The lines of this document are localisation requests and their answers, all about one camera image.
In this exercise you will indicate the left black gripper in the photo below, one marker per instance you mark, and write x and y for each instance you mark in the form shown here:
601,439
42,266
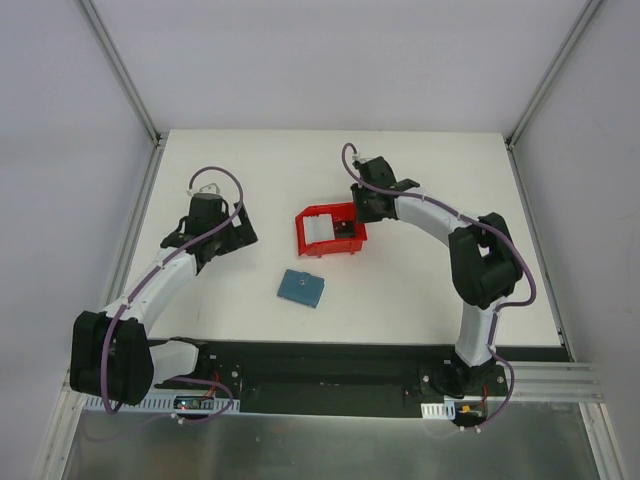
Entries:
240,228

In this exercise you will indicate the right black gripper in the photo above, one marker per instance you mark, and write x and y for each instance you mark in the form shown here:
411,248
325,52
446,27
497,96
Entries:
361,206

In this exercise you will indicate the blue leather card holder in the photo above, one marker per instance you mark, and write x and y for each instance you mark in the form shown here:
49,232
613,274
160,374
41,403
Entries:
301,287

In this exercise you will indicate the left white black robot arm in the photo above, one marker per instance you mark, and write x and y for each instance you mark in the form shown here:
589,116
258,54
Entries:
111,355

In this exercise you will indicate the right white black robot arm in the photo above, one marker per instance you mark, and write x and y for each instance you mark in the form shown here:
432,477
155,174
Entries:
484,270

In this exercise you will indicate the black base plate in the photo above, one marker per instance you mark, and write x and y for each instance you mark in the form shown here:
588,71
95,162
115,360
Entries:
387,381

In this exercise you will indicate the left white cable duct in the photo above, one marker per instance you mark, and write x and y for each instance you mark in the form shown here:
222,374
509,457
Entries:
183,404

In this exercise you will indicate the white cable duct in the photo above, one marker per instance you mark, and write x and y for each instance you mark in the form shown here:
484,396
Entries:
445,410
183,404

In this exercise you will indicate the right white cable duct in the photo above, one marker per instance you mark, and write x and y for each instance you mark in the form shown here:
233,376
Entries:
445,410

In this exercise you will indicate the left aluminium frame post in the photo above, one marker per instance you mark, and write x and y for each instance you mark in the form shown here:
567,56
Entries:
107,45

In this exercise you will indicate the aluminium frame post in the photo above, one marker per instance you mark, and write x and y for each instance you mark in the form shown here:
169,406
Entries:
569,45
107,45

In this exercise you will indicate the right aluminium frame post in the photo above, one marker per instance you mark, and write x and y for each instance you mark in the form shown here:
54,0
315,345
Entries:
569,45

